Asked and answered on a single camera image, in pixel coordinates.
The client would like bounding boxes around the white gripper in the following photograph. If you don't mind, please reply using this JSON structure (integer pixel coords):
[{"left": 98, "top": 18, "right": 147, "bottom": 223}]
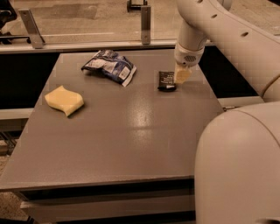
[{"left": 174, "top": 42, "right": 205, "bottom": 84}]

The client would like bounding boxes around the black rxbar chocolate bar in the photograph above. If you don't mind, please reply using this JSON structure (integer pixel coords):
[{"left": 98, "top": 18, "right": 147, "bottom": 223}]
[{"left": 157, "top": 71, "right": 177, "bottom": 92}]

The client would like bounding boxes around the blue chip bag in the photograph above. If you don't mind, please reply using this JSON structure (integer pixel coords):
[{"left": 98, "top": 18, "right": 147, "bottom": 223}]
[{"left": 81, "top": 50, "right": 137, "bottom": 87}]

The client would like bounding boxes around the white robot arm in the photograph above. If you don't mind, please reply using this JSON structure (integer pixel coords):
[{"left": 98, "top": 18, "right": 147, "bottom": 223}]
[{"left": 175, "top": 0, "right": 280, "bottom": 224}]

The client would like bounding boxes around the yellow sponge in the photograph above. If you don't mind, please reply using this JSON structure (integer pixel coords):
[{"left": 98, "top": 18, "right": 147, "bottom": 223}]
[{"left": 45, "top": 86, "right": 84, "bottom": 116}]

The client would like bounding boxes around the grey table drawer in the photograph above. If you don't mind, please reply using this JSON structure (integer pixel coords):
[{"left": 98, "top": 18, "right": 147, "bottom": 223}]
[{"left": 20, "top": 193, "right": 195, "bottom": 223}]

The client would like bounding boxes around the black office chair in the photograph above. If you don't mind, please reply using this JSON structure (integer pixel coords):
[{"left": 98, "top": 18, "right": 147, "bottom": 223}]
[{"left": 0, "top": 0, "right": 31, "bottom": 45}]

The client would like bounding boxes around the middle metal glass bracket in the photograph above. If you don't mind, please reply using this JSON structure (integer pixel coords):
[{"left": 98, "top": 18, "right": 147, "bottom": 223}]
[{"left": 141, "top": 5, "right": 151, "bottom": 45}]

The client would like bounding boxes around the metal glass bracket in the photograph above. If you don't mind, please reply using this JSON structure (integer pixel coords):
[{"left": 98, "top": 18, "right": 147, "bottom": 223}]
[
  {"left": 141, "top": 5, "right": 151, "bottom": 45},
  {"left": 18, "top": 9, "right": 45, "bottom": 49}
]

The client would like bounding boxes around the left metal glass bracket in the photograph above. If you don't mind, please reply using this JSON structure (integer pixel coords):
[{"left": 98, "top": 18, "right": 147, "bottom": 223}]
[{"left": 18, "top": 9, "right": 45, "bottom": 49}]

